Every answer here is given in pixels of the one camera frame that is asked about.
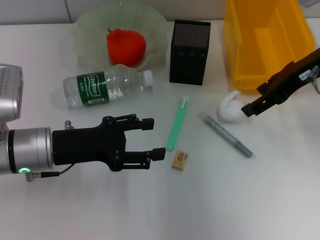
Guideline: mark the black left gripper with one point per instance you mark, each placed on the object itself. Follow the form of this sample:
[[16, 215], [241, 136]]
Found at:
[[87, 145]]

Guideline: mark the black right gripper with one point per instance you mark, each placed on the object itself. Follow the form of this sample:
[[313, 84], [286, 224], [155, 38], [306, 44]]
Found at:
[[292, 75]]

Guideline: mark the white paper ball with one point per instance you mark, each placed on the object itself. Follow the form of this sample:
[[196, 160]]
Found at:
[[228, 110]]

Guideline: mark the clear green-label water bottle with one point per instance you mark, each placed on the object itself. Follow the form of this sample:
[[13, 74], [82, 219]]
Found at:
[[92, 88]]

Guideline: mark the red apple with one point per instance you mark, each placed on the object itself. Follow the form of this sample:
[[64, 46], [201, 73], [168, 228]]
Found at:
[[125, 47]]

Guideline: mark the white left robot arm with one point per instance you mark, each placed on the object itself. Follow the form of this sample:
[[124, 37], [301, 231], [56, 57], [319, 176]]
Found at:
[[30, 147]]

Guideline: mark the beige eraser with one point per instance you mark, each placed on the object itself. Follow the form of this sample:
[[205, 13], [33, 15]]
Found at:
[[179, 160]]

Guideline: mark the grey marker pen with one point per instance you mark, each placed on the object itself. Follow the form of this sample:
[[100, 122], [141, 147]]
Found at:
[[225, 135]]

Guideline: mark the black mesh pen holder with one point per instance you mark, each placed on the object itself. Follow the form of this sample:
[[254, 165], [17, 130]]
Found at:
[[187, 67]]

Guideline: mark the translucent wavy fruit plate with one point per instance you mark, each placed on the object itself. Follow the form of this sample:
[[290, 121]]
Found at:
[[85, 40]]

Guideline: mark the yellow plastic bin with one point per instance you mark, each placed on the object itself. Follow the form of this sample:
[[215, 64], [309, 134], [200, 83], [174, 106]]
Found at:
[[275, 50]]

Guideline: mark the small silver gripper plug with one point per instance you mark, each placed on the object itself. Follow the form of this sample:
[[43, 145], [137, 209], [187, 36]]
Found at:
[[68, 125]]

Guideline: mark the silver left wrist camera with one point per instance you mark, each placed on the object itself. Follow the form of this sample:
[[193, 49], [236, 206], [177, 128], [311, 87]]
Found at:
[[8, 92]]

